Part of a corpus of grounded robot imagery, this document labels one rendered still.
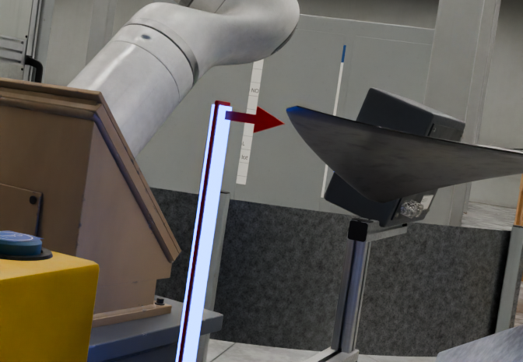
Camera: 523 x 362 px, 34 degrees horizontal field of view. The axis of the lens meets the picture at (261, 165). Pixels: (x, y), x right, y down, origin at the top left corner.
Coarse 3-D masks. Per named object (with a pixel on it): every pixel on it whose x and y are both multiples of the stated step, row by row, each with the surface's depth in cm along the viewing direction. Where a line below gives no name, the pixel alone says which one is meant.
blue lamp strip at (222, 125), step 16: (224, 112) 77; (224, 128) 78; (224, 144) 78; (208, 192) 77; (208, 208) 77; (208, 224) 78; (208, 240) 78; (208, 256) 79; (192, 304) 78; (192, 320) 78; (192, 336) 78; (192, 352) 79
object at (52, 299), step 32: (0, 256) 53; (32, 256) 54; (64, 256) 57; (0, 288) 48; (32, 288) 51; (64, 288) 54; (96, 288) 57; (0, 320) 49; (32, 320) 51; (64, 320) 54; (0, 352) 49; (32, 352) 52; (64, 352) 55
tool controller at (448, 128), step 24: (384, 96) 130; (360, 120) 132; (384, 120) 130; (408, 120) 129; (432, 120) 128; (456, 120) 144; (336, 192) 133; (432, 192) 148; (360, 216) 132; (384, 216) 130; (408, 216) 133
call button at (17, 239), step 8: (0, 232) 57; (8, 232) 57; (16, 232) 58; (0, 240) 54; (8, 240) 54; (16, 240) 55; (24, 240) 55; (32, 240) 56; (0, 248) 54; (8, 248) 54; (16, 248) 54; (24, 248) 55; (32, 248) 55; (40, 248) 56
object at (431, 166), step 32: (320, 128) 68; (352, 128) 65; (384, 128) 63; (352, 160) 75; (384, 160) 74; (416, 160) 73; (448, 160) 71; (480, 160) 70; (512, 160) 68; (384, 192) 82; (416, 192) 81
